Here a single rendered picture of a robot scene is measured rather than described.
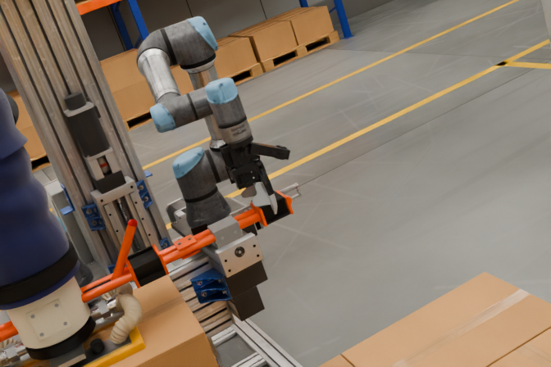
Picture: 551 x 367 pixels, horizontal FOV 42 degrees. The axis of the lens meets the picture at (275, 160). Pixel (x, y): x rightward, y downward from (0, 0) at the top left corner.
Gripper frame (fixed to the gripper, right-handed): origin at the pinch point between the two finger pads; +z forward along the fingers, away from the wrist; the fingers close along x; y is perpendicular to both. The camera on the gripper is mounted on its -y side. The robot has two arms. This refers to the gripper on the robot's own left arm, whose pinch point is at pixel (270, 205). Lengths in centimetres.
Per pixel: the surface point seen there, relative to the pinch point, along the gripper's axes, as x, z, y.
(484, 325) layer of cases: -1, 66, -52
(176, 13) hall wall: -863, 13, -181
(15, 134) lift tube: 5, -42, 50
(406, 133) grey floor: -318, 118, -203
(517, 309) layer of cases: 0, 66, -64
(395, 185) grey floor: -239, 119, -145
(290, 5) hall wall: -879, 62, -356
